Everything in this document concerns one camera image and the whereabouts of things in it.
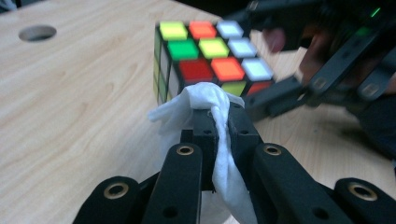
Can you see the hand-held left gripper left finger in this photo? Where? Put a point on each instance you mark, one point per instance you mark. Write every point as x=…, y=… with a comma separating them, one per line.
x=205, y=130

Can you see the multicoloured puzzle cube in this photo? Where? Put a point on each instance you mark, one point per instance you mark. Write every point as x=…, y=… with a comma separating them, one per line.
x=196, y=70

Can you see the white wet wipe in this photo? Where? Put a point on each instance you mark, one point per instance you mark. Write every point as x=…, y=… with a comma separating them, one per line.
x=202, y=93

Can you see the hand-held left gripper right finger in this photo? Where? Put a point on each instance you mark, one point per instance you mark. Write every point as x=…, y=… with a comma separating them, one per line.
x=243, y=133

